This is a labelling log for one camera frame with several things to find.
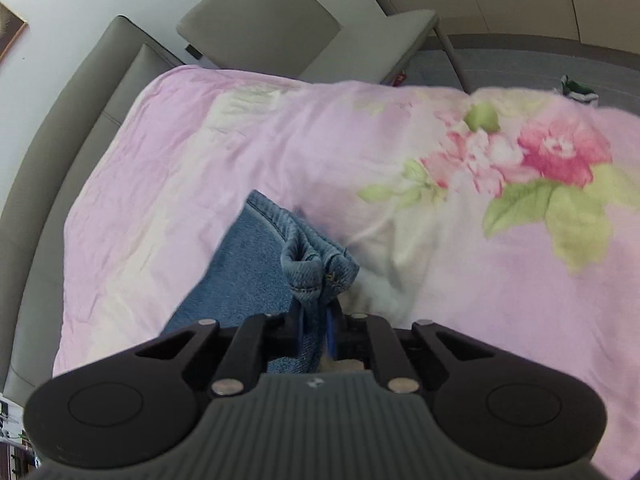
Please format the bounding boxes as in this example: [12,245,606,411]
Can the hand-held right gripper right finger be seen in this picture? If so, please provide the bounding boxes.
[325,305,502,393]

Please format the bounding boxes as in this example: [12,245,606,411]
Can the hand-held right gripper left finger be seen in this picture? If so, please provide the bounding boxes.
[132,307,306,398]

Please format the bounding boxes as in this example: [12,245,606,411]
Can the pink floral blanket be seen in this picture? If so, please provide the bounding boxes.
[52,65,640,480]

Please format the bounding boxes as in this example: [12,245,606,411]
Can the brown picture frame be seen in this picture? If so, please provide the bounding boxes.
[0,2,28,63]

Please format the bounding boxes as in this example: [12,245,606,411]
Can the blue denim pants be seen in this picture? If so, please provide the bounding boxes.
[162,189,361,376]

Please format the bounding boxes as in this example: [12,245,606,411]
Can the grey padded bed headboard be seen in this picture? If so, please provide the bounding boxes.
[0,15,186,396]

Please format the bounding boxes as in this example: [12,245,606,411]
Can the green white object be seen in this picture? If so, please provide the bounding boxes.
[559,75,599,106]

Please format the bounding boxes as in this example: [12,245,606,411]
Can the grey chair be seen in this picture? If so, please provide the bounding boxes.
[175,0,472,95]

